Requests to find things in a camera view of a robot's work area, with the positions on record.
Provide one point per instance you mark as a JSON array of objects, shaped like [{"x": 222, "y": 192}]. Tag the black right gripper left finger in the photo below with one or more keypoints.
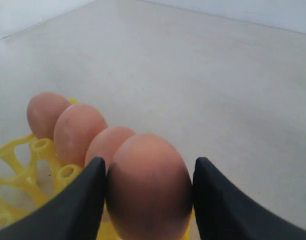
[{"x": 73, "y": 214}]

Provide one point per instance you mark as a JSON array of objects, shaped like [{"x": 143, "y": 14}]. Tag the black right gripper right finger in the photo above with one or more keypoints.
[{"x": 223, "y": 211}]

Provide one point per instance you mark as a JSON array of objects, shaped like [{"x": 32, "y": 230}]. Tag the yellow plastic egg tray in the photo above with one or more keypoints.
[{"x": 22, "y": 156}]

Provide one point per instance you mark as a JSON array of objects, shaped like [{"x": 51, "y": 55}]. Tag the brown egg placed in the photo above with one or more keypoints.
[
  {"x": 149, "y": 190},
  {"x": 106, "y": 143},
  {"x": 43, "y": 112},
  {"x": 75, "y": 128}
]

